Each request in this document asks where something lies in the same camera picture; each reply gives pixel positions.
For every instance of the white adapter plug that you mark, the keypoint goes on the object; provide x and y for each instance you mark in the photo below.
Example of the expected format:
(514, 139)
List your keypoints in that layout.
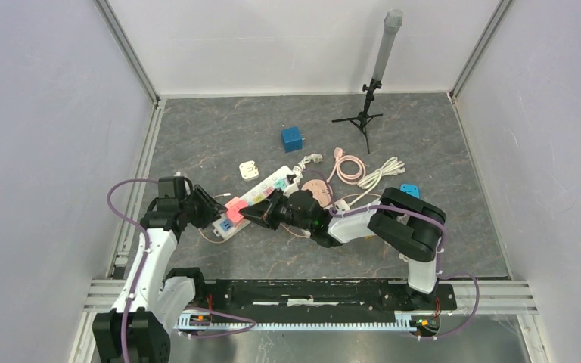
(248, 170)

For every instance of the white power strip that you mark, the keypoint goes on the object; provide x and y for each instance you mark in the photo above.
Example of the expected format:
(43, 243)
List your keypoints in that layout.
(341, 206)

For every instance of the light blue cube adapter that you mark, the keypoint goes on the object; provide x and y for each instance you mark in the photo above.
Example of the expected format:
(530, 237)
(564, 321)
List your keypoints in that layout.
(411, 189)

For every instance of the white dock with green inset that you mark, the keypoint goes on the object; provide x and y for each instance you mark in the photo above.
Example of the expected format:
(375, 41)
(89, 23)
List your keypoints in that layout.
(282, 179)

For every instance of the white slotted cable duct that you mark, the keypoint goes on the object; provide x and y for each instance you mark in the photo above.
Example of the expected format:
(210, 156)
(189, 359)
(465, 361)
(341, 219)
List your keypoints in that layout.
(399, 323)

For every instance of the coral pink adapter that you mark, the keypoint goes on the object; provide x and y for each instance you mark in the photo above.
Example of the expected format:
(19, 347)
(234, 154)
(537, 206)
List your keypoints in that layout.
(236, 203)

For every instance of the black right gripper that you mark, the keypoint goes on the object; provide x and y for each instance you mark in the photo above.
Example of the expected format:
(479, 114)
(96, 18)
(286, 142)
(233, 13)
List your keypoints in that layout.
(265, 212)

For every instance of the grey microphone on tripod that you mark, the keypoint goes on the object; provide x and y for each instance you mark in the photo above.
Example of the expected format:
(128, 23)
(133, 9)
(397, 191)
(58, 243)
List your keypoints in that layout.
(392, 24)

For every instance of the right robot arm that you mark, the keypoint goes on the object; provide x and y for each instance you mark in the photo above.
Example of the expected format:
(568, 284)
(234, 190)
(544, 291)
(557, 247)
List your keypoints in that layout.
(412, 226)

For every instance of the dark blue cube socket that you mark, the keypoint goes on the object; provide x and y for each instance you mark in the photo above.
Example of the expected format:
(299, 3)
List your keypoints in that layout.
(291, 139)

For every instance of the light pink cube socket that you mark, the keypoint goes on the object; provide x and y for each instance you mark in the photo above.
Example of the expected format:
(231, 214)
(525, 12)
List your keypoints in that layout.
(235, 217)

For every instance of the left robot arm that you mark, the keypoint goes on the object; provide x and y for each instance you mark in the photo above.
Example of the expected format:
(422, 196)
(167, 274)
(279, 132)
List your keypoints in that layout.
(138, 326)

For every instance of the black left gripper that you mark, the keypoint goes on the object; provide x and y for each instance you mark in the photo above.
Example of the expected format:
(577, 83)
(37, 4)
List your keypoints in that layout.
(210, 207)

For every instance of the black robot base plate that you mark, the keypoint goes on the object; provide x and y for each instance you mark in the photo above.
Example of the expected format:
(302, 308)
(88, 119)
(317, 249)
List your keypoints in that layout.
(315, 301)

